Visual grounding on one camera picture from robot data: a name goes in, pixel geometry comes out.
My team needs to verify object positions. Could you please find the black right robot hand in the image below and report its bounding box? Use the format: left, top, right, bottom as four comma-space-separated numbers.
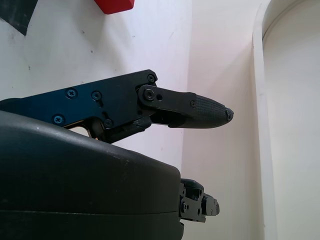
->
0, 69, 235, 240

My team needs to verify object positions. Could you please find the red block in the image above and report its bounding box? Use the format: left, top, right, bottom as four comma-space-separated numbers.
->
94, 0, 135, 15

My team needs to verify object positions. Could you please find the black tape strip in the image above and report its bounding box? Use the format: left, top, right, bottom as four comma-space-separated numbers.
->
0, 0, 39, 36

